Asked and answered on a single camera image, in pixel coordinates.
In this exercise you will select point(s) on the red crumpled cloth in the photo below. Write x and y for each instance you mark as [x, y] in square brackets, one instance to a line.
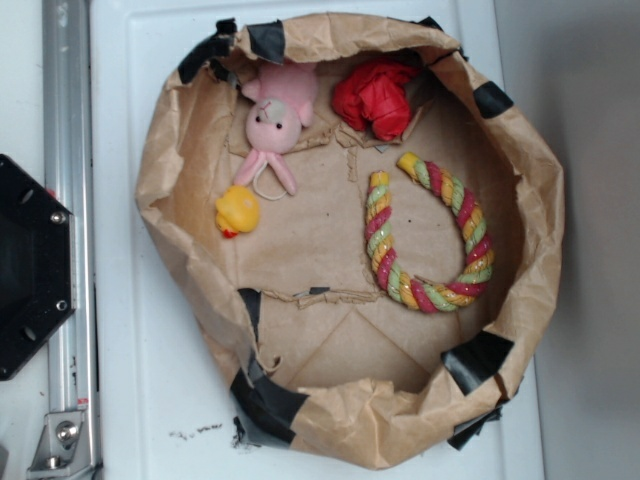
[374, 96]

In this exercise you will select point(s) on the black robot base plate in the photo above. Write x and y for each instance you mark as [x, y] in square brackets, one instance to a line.
[36, 267]

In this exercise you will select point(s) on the brown paper bag bin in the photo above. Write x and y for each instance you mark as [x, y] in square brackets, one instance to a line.
[317, 357]

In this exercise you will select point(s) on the pink plush bunny toy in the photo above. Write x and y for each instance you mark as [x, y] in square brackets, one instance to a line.
[283, 97]

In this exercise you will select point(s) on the aluminium extrusion rail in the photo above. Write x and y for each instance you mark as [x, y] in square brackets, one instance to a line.
[72, 349]

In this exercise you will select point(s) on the metal corner bracket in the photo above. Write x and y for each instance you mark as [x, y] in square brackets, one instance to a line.
[63, 448]

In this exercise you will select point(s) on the yellow rubber duck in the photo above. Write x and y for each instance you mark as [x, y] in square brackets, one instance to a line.
[237, 211]

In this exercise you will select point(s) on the multicolour twisted rope toy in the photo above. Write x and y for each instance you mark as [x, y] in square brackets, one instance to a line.
[426, 238]

